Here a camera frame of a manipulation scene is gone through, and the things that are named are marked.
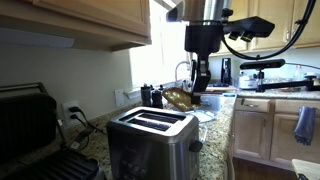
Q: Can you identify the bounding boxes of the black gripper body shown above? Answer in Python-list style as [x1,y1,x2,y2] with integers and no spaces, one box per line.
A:
[185,24,224,66]

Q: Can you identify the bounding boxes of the bread slice with large hole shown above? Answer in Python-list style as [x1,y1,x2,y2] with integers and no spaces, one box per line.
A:
[162,87,202,113]

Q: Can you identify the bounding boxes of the stainless steel two-slot toaster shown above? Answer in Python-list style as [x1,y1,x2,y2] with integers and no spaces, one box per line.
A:
[106,106,204,180]

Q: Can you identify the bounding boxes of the steel kitchen sink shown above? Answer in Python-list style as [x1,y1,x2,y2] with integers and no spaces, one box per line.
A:
[199,94,224,115]

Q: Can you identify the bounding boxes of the light blue plate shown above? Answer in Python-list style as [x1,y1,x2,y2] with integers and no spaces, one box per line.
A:
[193,110,217,124]

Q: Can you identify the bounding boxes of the silver cooking pot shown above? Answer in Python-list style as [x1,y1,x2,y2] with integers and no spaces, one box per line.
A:
[237,73,259,91]

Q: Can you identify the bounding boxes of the short black pepper mill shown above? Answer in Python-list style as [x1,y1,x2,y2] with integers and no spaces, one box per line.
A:
[151,88,164,110]

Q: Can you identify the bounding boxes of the tall black pepper mill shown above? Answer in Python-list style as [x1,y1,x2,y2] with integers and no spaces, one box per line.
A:
[140,83,153,108]

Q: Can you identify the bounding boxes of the bright window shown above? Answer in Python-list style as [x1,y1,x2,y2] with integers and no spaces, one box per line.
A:
[129,0,188,91]

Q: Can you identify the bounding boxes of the wooden base cabinets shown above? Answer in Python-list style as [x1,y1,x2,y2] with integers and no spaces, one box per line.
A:
[232,97,320,171]

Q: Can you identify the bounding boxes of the clear glass bottle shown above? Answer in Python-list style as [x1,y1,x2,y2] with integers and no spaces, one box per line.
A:
[293,64,304,81]

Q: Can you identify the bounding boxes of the blue hanging dish towel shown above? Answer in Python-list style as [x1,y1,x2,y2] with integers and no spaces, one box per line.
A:
[293,105,317,147]

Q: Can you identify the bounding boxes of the wooden upper cabinet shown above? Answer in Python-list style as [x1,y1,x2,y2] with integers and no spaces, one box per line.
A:
[0,0,153,53]

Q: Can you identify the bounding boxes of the small light table top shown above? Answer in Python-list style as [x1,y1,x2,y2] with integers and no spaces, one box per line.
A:
[291,158,320,180]

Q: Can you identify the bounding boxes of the black panini grill press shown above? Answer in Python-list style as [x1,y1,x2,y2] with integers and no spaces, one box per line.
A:
[0,82,108,180]

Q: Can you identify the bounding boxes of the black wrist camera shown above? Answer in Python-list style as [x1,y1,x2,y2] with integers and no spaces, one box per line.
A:
[222,15,276,43]

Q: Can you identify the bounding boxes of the black stereo camera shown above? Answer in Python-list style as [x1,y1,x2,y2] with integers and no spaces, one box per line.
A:
[239,58,287,71]

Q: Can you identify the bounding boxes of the white switch plate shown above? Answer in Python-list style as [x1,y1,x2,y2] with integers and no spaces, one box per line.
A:
[114,88,125,108]

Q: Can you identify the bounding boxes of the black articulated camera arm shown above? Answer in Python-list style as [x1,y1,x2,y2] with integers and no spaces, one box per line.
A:
[255,69,320,94]

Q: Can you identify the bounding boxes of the curved silver dishwasher handle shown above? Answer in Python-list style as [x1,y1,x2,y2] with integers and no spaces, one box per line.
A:
[225,133,236,180]

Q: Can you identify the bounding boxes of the black power cable with plug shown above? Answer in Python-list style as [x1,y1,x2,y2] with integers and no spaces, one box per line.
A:
[68,105,108,136]
[69,113,95,152]

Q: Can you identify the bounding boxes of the white wall outlet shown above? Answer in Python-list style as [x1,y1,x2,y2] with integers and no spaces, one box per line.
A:
[61,100,82,128]

